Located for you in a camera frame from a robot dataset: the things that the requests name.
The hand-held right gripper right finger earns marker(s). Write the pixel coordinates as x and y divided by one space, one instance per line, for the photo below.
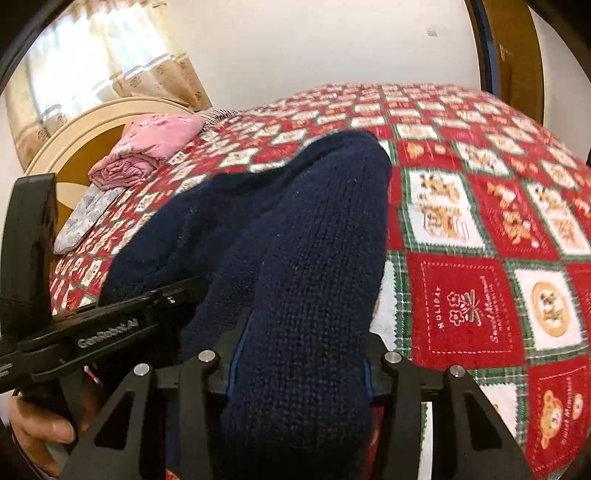
376 383

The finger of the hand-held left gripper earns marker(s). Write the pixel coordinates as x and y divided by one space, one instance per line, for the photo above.
182 300

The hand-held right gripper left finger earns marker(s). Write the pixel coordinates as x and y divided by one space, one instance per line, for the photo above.
222 374

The navy knit sweater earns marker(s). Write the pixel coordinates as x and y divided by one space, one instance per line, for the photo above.
300 254

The person's left hand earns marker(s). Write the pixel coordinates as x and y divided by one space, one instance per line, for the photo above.
37 429

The grey floral pillow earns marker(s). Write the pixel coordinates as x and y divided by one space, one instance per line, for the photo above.
87 217

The red checkered printed bedspread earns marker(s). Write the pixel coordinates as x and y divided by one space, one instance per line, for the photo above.
461 300

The cream wooden headboard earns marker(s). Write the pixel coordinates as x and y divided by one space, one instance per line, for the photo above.
78 134

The folded pink blanket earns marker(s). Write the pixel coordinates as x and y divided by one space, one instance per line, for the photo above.
147 143

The grey striped cloth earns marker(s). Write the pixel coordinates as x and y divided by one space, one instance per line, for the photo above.
219 116

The beige printed curtain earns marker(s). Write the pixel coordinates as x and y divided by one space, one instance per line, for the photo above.
138 60

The brown wooden door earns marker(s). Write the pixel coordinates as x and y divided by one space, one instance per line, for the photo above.
521 55

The white wall switch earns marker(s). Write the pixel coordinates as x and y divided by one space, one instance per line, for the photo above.
431 31

